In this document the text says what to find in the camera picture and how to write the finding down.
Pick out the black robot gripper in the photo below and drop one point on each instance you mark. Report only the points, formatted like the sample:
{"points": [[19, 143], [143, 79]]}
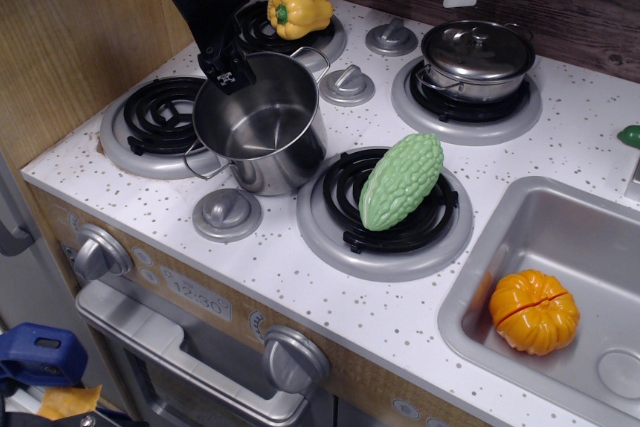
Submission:
{"points": [[211, 25]]}

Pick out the tall steel pot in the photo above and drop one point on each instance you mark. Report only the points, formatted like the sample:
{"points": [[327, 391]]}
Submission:
{"points": [[270, 134]]}

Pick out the back left stove burner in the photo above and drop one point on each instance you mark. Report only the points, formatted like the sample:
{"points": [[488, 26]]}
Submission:
{"points": [[256, 35]]}

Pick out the stove burner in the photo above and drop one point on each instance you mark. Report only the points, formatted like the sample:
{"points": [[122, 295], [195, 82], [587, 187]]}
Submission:
{"points": [[425, 242], [150, 132], [461, 123], [256, 35]]}

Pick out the front left stove burner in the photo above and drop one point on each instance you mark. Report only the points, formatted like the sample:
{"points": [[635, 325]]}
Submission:
{"points": [[150, 132]]}

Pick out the back right stove burner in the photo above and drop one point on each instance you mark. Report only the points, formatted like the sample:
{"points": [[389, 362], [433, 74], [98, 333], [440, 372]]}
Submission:
{"points": [[461, 123]]}

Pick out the front right stove burner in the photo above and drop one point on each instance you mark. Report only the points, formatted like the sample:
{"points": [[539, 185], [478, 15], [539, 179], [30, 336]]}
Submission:
{"points": [[425, 242]]}

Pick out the yellow toy bell pepper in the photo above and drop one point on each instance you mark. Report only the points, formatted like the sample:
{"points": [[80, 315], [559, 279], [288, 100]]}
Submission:
{"points": [[294, 19]]}

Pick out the grey stovetop knob middle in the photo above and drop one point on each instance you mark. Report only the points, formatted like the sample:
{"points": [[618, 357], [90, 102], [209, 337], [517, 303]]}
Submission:
{"points": [[349, 87]]}

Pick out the grey stovetop knob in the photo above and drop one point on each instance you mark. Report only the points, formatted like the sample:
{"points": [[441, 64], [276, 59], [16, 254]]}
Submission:
{"points": [[393, 39], [349, 87], [227, 215]]}

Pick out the grey stovetop knob front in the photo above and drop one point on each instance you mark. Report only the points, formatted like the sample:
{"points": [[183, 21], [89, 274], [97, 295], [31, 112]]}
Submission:
{"points": [[227, 215]]}

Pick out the grey stovetop knob back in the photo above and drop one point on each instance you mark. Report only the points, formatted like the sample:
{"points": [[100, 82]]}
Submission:
{"points": [[393, 39]]}

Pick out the green toy bitter gourd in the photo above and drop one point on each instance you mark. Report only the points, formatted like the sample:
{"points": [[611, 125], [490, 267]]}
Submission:
{"points": [[400, 181]]}

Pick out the left silver oven dial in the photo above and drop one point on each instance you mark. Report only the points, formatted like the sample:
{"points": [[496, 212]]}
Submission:
{"points": [[100, 254]]}

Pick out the silver oven dial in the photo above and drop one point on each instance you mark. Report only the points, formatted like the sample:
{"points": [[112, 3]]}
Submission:
{"points": [[100, 254], [292, 363]]}

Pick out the oven clock display panel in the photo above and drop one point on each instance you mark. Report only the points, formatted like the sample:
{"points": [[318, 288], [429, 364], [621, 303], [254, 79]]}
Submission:
{"points": [[198, 294]]}

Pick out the lidded steel saucepan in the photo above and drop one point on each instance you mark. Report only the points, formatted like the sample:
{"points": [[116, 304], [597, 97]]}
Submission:
{"points": [[474, 61]]}

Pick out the right silver oven dial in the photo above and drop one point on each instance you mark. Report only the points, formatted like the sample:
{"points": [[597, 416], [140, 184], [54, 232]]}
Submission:
{"points": [[292, 363]]}

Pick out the blue plastic clamp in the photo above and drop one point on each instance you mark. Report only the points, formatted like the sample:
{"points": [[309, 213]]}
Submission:
{"points": [[37, 355]]}

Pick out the yellow cloth scrap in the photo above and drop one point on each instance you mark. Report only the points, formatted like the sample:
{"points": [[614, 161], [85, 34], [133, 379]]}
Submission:
{"points": [[63, 402]]}

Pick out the orange toy pumpkin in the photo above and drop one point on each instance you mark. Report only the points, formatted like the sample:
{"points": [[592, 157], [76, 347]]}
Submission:
{"points": [[534, 313]]}

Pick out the silver toy sink basin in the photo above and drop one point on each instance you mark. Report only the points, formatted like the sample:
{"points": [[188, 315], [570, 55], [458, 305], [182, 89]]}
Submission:
{"points": [[591, 245]]}

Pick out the green toy vegetable piece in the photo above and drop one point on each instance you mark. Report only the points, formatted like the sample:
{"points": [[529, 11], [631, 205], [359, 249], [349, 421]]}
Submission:
{"points": [[630, 136]]}

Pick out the silver oven door handle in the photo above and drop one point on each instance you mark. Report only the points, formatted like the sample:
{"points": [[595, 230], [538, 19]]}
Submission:
{"points": [[184, 372]]}

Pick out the grey fridge door handle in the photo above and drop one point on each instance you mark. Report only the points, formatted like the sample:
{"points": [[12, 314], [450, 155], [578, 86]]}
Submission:
{"points": [[15, 234]]}

